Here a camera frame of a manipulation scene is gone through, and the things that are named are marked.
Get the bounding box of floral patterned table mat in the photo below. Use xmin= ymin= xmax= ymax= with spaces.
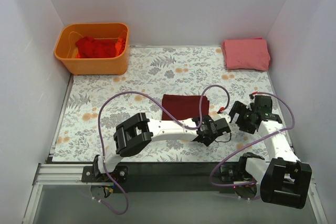
xmin=52 ymin=47 xmax=273 ymax=163

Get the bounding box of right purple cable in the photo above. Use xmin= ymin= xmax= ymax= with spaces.
xmin=209 ymin=91 xmax=296 ymax=201

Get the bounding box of orange t shirt in bin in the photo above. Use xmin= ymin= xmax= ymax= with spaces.
xmin=115 ymin=31 xmax=127 ymax=56

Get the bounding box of purple cable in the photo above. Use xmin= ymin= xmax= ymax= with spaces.
xmin=209 ymin=91 xmax=296 ymax=201
xmin=97 ymin=84 xmax=231 ymax=215

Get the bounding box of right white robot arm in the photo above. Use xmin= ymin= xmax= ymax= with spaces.
xmin=229 ymin=93 xmax=312 ymax=209

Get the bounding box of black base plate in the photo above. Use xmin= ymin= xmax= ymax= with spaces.
xmin=81 ymin=162 xmax=260 ymax=200

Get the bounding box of folded pink t shirt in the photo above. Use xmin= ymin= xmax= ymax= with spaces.
xmin=222 ymin=38 xmax=271 ymax=71

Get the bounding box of bright red t shirt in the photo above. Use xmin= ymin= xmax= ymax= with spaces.
xmin=75 ymin=36 xmax=117 ymax=59

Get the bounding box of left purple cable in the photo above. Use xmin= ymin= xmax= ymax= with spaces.
xmin=97 ymin=84 xmax=231 ymax=215

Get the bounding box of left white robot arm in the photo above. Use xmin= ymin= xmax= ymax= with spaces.
xmin=92 ymin=113 xmax=232 ymax=182

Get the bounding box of orange plastic bin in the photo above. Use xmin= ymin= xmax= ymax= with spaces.
xmin=54 ymin=23 xmax=130 ymax=75

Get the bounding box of dark red t shirt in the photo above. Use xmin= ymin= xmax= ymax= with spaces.
xmin=162 ymin=94 xmax=201 ymax=120

